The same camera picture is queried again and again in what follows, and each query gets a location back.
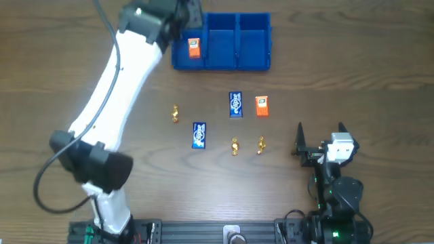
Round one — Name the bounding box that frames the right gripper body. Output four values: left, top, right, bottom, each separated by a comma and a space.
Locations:
300, 145, 328, 168

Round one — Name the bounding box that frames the orange candy box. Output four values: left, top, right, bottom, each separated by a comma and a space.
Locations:
254, 96, 270, 118
187, 37, 202, 60

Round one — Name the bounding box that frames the blue candy pack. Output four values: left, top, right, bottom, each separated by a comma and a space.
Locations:
191, 121, 208, 150
229, 91, 244, 119

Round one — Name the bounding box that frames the blue tray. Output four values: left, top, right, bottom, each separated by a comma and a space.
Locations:
171, 12, 273, 72

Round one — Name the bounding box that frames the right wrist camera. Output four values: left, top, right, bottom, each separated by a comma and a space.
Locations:
325, 131, 356, 165

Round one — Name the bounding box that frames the mounting rail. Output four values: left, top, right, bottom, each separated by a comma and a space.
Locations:
67, 218, 371, 244

